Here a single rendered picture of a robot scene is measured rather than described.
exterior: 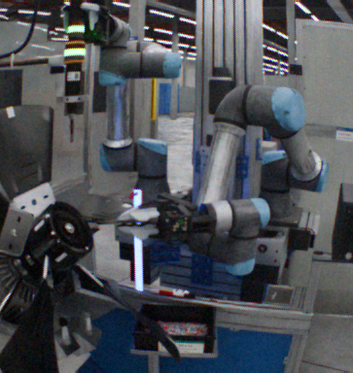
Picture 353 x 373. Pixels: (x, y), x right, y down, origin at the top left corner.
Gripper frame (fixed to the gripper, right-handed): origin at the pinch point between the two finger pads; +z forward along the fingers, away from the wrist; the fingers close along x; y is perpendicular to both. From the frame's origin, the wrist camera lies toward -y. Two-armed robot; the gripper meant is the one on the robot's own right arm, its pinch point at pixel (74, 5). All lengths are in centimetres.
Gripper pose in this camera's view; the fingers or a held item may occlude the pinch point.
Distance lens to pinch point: 83.9
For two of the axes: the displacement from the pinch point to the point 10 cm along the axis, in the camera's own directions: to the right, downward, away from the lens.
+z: -1.4, 2.3, -9.6
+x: -9.9, -0.5, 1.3
